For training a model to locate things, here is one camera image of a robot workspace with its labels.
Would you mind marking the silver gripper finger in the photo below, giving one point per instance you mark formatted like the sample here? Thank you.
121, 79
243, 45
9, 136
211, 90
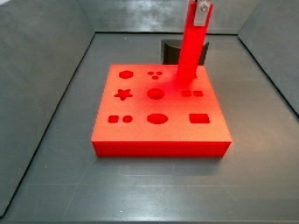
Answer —
201, 12

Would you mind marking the black curved holder block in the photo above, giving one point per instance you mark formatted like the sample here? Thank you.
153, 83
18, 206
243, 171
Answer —
170, 47

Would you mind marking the red shape-sorting board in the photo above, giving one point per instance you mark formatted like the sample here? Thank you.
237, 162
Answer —
153, 117

